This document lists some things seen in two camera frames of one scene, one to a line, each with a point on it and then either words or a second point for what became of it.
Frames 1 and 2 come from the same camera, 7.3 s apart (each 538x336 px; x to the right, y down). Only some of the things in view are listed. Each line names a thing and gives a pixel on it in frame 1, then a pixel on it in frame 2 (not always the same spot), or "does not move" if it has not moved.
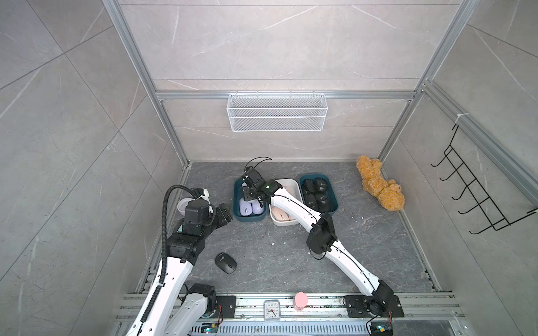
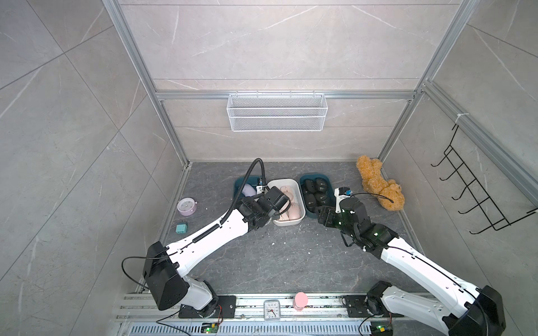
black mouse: x=310 y=200 does not move
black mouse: x=321 y=184 does not move
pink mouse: x=279 y=214 does not move
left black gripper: x=222 y=215 -> x=275 y=215
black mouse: x=321 y=197 does not move
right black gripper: x=246 y=193 -> x=328 y=213
